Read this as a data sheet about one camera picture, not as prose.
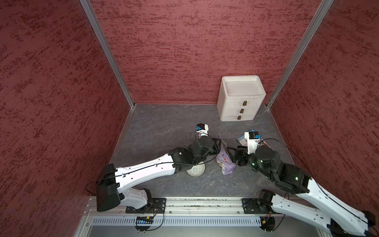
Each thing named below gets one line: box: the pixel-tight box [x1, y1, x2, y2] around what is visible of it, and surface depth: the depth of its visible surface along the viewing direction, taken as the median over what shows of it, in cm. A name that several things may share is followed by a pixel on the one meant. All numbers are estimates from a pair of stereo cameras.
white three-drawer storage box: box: [216, 75, 267, 122], surface depth 102 cm
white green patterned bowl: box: [186, 161, 206, 178], surface depth 86 cm
